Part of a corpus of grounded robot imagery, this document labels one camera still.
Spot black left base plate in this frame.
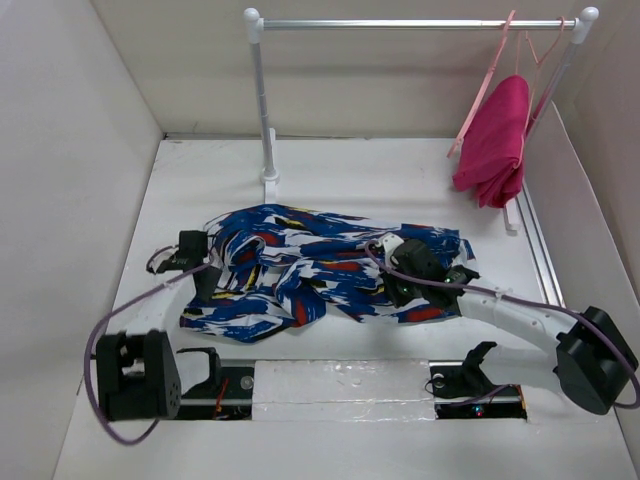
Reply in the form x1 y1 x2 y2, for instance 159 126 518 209
176 363 255 421

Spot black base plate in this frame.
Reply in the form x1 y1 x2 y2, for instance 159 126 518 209
176 363 255 421
424 364 528 420

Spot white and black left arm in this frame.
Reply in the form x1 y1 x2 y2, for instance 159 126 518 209
95 230 223 421

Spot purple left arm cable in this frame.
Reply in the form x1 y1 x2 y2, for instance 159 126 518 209
82 244 216 446

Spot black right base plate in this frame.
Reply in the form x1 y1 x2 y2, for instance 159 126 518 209
424 364 528 420

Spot white clothes rack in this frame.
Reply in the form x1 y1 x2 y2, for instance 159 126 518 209
244 7 598 235

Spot magenta garment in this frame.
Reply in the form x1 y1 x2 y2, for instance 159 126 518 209
452 75 529 209

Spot aluminium rail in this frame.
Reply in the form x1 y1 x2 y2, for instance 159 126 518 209
516 185 565 307

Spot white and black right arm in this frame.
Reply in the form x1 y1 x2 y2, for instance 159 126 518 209
366 234 639 415

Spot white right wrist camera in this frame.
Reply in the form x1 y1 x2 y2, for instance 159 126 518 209
379 233 404 266

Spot blue patterned trousers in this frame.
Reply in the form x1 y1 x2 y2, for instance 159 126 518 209
179 204 477 344

